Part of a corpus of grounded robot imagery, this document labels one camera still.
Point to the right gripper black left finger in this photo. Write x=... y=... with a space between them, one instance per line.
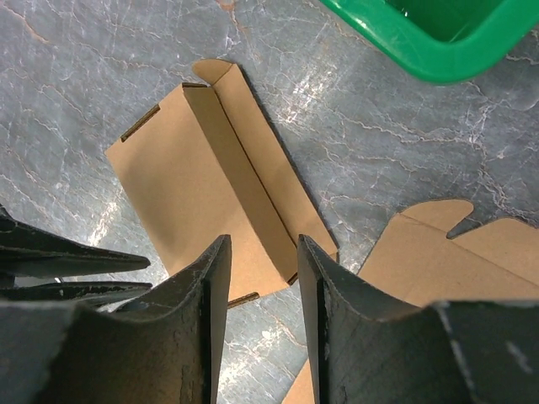
x=164 y=346

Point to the green plastic crate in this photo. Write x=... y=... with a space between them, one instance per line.
x=440 y=41

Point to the flat brown cardboard sheet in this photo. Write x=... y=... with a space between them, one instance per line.
x=417 y=261

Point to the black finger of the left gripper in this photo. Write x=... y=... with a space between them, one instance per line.
x=94 y=293
x=27 y=251

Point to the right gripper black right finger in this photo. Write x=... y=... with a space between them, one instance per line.
x=365 y=346

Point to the small brown cardboard box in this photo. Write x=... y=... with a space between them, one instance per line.
x=203 y=162

